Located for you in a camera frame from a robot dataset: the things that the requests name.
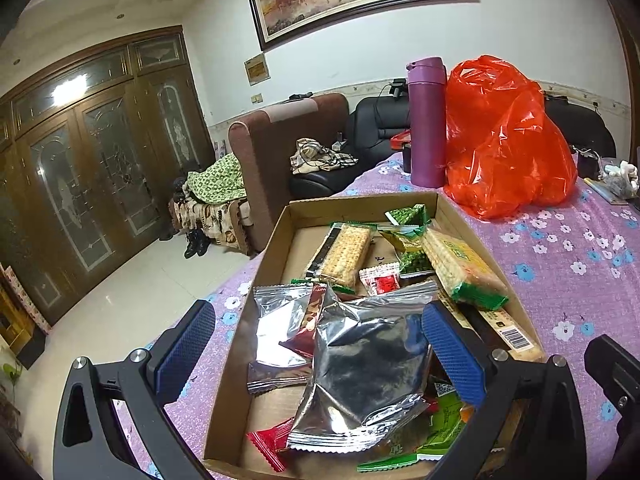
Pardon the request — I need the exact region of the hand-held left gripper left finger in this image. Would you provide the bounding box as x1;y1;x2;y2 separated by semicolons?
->
52;300;217;480

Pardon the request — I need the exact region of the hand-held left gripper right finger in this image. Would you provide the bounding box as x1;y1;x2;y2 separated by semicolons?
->
421;301;587;480

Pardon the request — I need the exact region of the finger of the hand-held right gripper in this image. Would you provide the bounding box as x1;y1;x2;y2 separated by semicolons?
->
584;334;640;411

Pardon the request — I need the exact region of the long orange cracker pack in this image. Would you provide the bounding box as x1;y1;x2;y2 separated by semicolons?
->
440;290;547;366

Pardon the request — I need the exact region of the silver foil packet red face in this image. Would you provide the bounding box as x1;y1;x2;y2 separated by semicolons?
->
287;280;439;453

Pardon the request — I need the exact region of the green pea snack packet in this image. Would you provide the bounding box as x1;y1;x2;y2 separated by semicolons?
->
357;385;476;473
380;227;437;279

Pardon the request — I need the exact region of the green and yellow cracker pack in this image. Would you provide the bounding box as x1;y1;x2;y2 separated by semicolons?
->
422;229;510;310

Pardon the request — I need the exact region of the red and white snack packet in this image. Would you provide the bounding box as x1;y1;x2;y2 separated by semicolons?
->
359;266;402;297

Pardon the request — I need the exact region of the dark red snack packet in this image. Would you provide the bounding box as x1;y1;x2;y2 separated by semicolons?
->
279;285;328;358

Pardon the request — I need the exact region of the red zigzag-edge wrapper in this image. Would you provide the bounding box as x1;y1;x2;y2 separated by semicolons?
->
246;417;294;473

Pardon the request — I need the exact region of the shallow cardboard box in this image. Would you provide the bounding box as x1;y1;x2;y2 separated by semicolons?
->
202;191;548;480

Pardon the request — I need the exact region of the pair of black boots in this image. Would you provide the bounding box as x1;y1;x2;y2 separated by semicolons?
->
182;230;212;260

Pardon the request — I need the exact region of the purple floral tablecloth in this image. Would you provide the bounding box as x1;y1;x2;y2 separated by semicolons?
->
120;152;640;480

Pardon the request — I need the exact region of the brown patterned blanket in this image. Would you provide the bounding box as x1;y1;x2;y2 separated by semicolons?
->
170;197;252;252

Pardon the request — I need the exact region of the clear-wrapped cracker pack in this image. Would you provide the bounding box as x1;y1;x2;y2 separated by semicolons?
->
305;222;378;296

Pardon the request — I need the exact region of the green triangular snack packet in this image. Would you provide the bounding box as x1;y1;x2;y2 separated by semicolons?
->
385;204;431;229

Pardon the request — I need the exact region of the low wooden shelf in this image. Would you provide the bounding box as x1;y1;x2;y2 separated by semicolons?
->
0;265;51;361

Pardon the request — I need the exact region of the green patterned blanket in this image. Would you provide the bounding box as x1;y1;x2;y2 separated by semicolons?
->
186;152;248;206

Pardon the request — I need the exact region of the green houseplant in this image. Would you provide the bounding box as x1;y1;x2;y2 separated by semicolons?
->
0;360;23;411

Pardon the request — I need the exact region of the thin paper booklet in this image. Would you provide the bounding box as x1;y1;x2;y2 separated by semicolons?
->
582;177;629;206

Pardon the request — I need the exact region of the grey plastic bag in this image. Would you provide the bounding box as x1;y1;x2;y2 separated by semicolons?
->
600;160;636;197

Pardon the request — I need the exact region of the wooden glass-door cabinet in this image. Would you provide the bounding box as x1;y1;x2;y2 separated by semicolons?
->
0;25;216;326

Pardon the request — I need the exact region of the brown armchair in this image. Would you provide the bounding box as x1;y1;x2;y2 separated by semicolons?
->
227;92;351;256

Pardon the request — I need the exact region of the small black box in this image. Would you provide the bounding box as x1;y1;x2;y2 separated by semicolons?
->
575;147;602;179

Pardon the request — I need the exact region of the dark jar with red lid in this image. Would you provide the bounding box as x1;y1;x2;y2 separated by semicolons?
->
390;130;414;174

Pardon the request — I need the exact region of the red plastic bag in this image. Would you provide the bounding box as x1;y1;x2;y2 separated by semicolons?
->
444;55;579;219

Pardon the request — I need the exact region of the purple drinking bottle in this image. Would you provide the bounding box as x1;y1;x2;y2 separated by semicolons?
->
406;56;448;188

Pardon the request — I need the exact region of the plaid cloth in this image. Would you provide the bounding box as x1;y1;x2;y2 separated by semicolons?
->
290;138;359;176

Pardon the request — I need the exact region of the black leather sofa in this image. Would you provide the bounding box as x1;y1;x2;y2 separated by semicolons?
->
290;95;616;198

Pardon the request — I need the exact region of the small wall plaque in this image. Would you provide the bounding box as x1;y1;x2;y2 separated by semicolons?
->
244;51;271;86

